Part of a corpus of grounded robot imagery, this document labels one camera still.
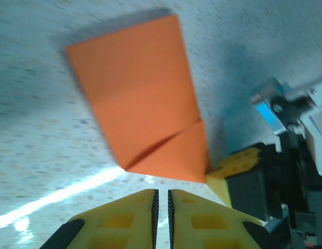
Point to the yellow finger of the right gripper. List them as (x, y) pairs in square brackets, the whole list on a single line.
[(219, 189), (238, 163)]

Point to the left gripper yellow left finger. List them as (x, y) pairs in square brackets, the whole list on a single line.
[(119, 223)]

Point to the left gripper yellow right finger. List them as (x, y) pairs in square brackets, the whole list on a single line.
[(207, 225)]

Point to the orange paper sheet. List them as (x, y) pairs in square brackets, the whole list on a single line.
[(145, 103)]

